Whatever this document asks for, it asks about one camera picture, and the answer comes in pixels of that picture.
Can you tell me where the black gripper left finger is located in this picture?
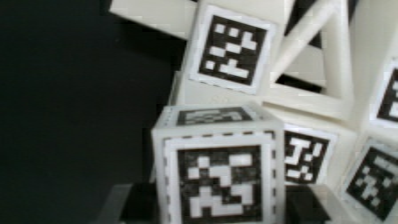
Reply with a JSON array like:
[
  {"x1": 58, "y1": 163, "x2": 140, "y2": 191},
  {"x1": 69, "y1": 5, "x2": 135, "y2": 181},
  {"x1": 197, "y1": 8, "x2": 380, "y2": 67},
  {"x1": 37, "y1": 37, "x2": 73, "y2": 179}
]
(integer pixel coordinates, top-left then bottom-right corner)
[{"x1": 96, "y1": 183, "x2": 158, "y2": 224}]

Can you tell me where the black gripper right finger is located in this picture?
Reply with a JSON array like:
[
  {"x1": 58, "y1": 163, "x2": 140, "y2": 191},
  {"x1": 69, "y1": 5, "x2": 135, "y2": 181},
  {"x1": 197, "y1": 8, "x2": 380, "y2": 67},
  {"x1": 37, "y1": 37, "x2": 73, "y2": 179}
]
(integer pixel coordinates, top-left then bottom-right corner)
[{"x1": 282, "y1": 183, "x2": 362, "y2": 224}]

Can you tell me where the white chair backrest frame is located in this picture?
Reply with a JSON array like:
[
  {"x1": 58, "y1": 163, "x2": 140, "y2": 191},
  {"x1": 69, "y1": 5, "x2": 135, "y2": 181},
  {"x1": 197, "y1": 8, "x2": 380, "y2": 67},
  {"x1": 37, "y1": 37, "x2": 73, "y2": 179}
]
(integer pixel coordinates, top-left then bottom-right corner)
[{"x1": 110, "y1": 0, "x2": 398, "y2": 130}]

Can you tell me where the white cube nut with marker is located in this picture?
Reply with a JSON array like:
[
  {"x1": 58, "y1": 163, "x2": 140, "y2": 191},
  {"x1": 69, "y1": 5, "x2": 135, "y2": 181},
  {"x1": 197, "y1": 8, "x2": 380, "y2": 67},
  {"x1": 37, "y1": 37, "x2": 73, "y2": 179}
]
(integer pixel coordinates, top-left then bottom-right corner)
[{"x1": 341, "y1": 137, "x2": 398, "y2": 224}]

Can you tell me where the white chair seat part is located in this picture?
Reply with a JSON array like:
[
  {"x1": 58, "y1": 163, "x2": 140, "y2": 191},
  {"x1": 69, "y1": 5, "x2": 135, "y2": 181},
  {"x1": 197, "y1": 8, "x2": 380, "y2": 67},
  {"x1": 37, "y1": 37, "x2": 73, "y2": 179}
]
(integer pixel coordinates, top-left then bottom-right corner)
[{"x1": 279, "y1": 113, "x2": 357, "y2": 188}]

